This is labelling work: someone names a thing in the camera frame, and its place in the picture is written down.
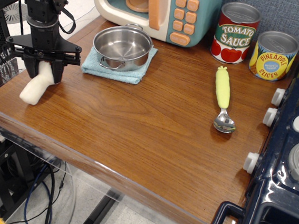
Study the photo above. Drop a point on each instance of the spoon with yellow-green handle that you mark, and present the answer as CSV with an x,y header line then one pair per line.
x,y
223,122

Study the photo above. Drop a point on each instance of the light blue folded cloth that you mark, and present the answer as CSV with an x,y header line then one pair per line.
x,y
91,65

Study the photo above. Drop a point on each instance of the silver metal pan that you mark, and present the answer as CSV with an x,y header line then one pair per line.
x,y
123,48

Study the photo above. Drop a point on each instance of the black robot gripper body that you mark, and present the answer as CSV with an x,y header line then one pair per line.
x,y
44,44

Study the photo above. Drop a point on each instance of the black table leg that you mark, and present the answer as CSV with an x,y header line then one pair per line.
x,y
100,211

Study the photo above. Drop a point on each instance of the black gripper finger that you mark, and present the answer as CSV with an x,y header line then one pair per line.
x,y
32,66
57,71

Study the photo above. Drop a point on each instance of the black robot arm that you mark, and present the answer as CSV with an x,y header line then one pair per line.
x,y
45,14

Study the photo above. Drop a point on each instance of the pineapple slices can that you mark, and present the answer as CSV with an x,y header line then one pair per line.
x,y
273,55

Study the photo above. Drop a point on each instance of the white stove knob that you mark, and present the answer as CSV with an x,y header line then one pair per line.
x,y
250,162
278,96
269,116

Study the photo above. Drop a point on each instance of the dark blue toy stove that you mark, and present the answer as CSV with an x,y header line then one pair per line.
x,y
272,196

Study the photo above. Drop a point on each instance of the tomato sauce can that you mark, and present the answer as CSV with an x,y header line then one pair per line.
x,y
235,31

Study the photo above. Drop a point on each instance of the plush brown white mushroom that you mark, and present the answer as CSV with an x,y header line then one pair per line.
x,y
36,87

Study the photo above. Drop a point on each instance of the teal cream toy microwave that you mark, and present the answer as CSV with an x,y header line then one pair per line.
x,y
179,22

